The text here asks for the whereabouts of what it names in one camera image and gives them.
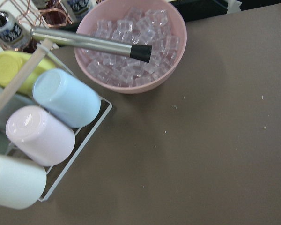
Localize white cup rack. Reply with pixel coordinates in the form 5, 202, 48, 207
4, 45, 113, 202

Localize steel tongs black tip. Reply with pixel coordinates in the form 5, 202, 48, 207
30, 27, 152, 63

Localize light blue cup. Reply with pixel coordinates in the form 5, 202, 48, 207
32, 68, 101, 128

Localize clear ice cubes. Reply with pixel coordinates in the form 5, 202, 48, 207
82, 7, 180, 88

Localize pink bowl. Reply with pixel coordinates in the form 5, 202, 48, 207
74, 0, 187, 94

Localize lilac cup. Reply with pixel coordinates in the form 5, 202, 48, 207
6, 105, 75, 166

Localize pale mint cup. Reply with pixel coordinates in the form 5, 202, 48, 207
0, 155, 47, 210

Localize yellow cup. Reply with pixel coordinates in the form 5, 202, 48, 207
0, 51, 56, 96

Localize grey cup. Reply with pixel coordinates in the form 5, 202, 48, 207
0, 94, 35, 155

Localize blue white patterned bottle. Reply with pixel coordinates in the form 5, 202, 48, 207
0, 11, 37, 53

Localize wooden rack handle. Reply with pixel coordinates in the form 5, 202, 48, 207
0, 39, 54, 111

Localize copper wire holder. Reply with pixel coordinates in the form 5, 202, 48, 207
0, 0, 74, 51

